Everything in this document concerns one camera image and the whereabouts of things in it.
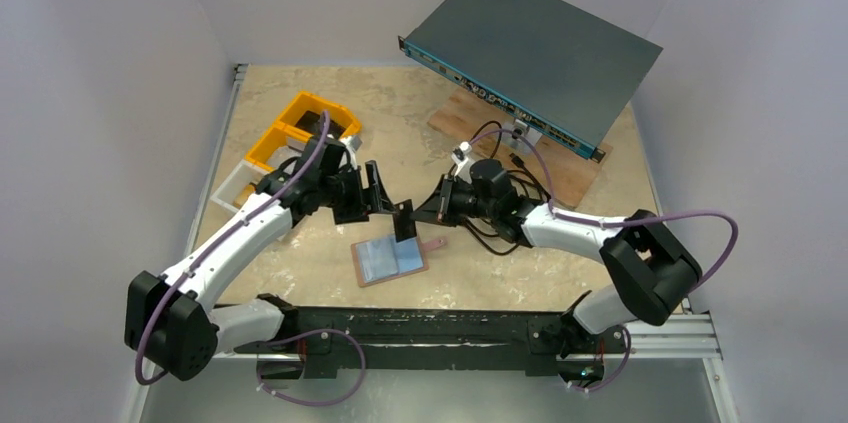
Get yellow bin with cards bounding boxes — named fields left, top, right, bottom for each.
left=245, top=123, right=312, bottom=172

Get black cable with USB plug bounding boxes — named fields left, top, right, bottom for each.
left=457, top=120, right=555, bottom=257

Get yellow bin with black item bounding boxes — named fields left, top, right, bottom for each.
left=274, top=91, right=362, bottom=139

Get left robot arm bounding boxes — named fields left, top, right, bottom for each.
left=124, top=136, right=396, bottom=385

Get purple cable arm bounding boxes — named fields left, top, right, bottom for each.
left=466, top=127, right=740, bottom=395
left=134, top=109, right=367, bottom=409

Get white plastic bin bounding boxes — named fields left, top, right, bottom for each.
left=211, top=160, right=267, bottom=213

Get wooden board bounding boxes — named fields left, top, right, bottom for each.
left=427, top=88, right=614, bottom=209

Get grey socket box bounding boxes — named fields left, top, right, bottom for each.
left=504, top=119, right=542, bottom=155

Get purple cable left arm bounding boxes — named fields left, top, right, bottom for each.
left=134, top=109, right=367, bottom=409

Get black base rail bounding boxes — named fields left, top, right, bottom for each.
left=235, top=306, right=626, bottom=383

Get black credit card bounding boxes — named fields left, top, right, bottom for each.
left=392, top=199, right=417, bottom=243

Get black item in bin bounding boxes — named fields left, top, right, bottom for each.
left=295, top=111, right=345, bottom=138

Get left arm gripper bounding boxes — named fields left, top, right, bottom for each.
left=319, top=160, right=394, bottom=224

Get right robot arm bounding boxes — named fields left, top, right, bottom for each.
left=411, top=143, right=702, bottom=350

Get aluminium frame rail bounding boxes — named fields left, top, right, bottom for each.
left=171, top=306, right=719, bottom=363

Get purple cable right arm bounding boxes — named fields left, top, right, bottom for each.
left=466, top=127, right=740, bottom=395

